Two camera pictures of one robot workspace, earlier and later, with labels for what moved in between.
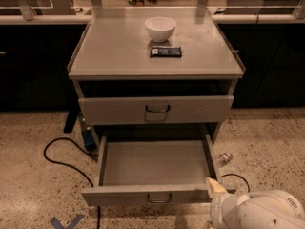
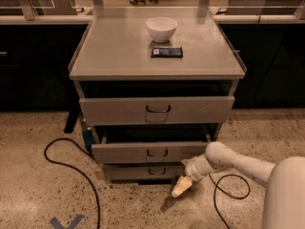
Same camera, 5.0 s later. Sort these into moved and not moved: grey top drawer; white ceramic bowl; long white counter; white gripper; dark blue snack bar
Moved: white gripper
Not moved: dark blue snack bar; long white counter; white ceramic bowl; grey top drawer
